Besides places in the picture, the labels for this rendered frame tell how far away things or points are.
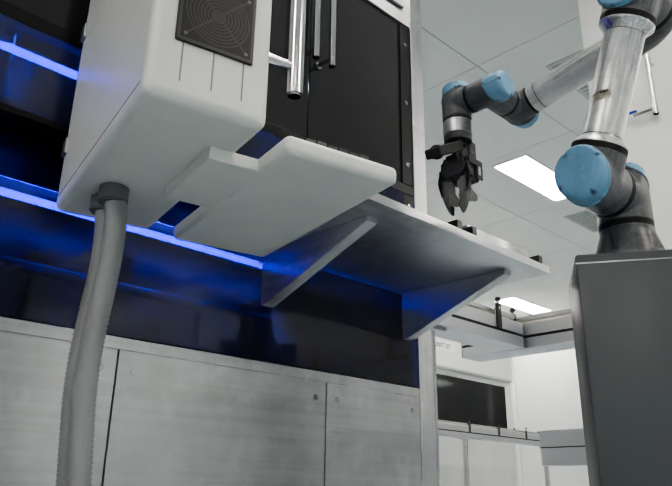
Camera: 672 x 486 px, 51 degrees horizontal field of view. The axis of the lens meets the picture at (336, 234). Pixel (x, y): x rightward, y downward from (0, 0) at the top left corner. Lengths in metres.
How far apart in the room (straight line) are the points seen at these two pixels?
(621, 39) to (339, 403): 1.04
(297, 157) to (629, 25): 0.88
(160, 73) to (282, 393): 0.90
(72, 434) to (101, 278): 0.24
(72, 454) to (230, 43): 0.63
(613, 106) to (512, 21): 2.88
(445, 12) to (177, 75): 3.42
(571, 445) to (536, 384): 8.42
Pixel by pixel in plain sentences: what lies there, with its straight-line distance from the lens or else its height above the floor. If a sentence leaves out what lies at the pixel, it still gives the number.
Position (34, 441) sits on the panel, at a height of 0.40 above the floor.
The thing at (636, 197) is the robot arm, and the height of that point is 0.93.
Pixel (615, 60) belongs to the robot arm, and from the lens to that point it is 1.63.
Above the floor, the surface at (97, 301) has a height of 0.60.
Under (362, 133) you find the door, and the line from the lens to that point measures 2.09.
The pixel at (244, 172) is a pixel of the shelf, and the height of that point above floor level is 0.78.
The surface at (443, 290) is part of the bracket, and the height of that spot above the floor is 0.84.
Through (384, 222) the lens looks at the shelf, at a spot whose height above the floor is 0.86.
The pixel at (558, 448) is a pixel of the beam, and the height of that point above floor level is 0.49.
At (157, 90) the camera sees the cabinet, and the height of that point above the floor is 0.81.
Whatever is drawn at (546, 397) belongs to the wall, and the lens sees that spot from 10.94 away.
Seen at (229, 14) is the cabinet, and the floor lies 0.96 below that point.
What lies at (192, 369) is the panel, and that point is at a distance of 1.51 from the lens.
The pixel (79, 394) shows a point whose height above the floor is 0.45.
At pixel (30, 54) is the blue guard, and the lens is 1.54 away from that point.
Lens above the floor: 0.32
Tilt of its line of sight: 20 degrees up
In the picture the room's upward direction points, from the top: 1 degrees clockwise
